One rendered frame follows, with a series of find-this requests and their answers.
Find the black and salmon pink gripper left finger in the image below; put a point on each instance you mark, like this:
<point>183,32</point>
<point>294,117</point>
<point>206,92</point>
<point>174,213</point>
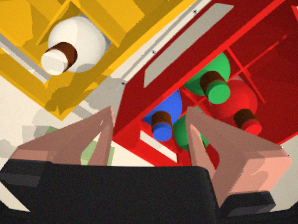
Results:
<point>65,145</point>

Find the red bottle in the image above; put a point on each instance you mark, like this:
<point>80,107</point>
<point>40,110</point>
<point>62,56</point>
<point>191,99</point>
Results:
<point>239,108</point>

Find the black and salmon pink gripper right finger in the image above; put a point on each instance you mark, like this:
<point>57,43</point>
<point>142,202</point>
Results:
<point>247,163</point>

